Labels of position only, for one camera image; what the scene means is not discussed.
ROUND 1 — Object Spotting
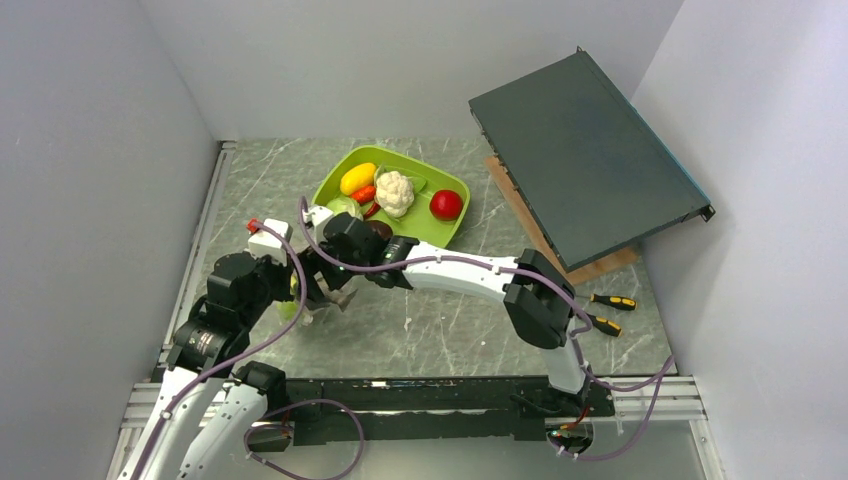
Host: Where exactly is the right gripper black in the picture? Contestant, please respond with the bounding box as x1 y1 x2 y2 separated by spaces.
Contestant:
292 239 368 303

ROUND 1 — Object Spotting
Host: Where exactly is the green toy celery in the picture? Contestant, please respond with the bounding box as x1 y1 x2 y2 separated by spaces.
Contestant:
276 274 300 324

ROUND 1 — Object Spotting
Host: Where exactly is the clear zip top bag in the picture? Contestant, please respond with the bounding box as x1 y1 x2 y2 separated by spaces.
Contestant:
296 273 341 327

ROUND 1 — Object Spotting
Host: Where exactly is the green toy cabbage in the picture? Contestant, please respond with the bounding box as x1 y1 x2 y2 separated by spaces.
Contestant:
326 196 364 220

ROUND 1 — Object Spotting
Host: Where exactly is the grey toy fish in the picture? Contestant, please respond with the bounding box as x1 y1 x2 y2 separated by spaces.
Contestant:
316 276 358 312

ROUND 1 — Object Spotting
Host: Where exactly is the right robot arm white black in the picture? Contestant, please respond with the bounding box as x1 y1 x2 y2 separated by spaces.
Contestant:
299 213 590 415

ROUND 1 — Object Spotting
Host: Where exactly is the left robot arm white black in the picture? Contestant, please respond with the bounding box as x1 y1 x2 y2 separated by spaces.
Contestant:
119 252 305 479

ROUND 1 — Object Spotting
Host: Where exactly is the white toy cauliflower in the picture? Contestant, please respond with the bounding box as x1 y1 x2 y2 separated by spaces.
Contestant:
375 171 415 218

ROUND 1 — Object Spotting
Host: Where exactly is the green plastic tray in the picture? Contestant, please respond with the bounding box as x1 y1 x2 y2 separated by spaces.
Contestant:
309 145 471 248

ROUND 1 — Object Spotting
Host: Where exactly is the dark grey metal case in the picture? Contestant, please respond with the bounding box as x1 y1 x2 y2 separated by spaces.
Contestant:
468 49 715 271

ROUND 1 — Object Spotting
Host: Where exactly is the wooden board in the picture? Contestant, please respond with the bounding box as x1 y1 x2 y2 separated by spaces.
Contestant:
483 156 640 285

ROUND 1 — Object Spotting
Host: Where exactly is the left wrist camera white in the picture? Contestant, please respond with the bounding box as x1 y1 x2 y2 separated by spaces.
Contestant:
247 218 292 266

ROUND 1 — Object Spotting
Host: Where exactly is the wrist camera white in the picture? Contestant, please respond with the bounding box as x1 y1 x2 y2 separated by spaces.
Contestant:
302 205 335 243
247 218 292 266

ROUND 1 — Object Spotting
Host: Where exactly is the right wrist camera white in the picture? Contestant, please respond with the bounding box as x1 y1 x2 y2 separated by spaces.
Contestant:
302 205 335 243

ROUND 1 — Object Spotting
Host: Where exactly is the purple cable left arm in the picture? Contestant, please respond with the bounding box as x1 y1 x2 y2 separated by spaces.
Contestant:
129 219 366 480

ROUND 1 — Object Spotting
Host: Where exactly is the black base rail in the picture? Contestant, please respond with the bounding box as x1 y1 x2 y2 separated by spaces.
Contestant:
249 375 616 452

